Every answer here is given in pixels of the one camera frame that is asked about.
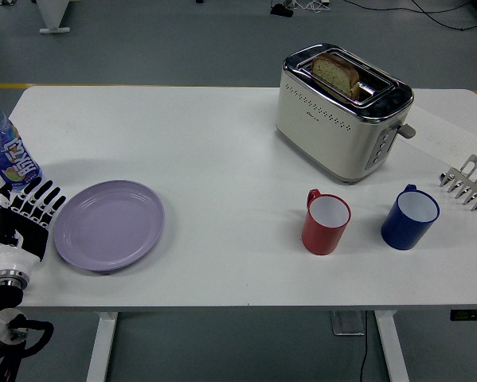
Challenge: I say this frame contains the black power adapter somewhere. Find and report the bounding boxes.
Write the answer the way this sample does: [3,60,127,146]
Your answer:
[269,3,295,18]

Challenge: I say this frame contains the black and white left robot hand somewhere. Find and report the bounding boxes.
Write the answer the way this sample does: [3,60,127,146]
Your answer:
[0,178,68,276]

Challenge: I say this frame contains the black floor cable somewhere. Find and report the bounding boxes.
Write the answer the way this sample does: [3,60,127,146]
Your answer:
[357,310,369,382]
[343,0,477,32]

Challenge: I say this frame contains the silver metal tongs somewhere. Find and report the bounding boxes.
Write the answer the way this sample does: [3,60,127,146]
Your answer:
[437,154,477,213]

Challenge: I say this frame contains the lilac round plate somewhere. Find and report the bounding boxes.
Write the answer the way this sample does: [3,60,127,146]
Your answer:
[53,180,166,273]

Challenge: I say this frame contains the grey floor socket box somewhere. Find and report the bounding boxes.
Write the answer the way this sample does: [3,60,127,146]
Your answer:
[328,310,366,337]

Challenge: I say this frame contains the red mug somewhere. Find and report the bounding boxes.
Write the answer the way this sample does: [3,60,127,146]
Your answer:
[301,189,351,256]

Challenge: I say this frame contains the white machine base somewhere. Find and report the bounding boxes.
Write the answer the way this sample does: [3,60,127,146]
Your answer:
[33,0,72,34]

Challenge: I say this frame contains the bread slice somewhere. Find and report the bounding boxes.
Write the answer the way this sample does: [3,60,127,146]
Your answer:
[311,53,362,99]

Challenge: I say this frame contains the white cable bundle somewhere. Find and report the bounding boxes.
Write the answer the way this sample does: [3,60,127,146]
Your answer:
[292,0,331,10]

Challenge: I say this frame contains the white paper sheet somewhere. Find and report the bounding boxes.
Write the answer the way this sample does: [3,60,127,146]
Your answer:
[397,103,477,170]

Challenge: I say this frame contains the blue mug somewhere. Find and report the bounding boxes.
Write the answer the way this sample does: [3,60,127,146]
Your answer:
[381,184,440,251]

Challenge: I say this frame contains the cream and chrome toaster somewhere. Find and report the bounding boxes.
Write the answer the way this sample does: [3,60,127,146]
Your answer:
[275,42,417,185]

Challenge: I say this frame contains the blue drink bottle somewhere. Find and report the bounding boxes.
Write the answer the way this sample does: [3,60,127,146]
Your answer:
[0,95,43,193]

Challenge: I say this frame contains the white table leg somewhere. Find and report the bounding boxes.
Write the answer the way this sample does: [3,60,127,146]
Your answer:
[85,311,119,382]
[373,310,410,382]

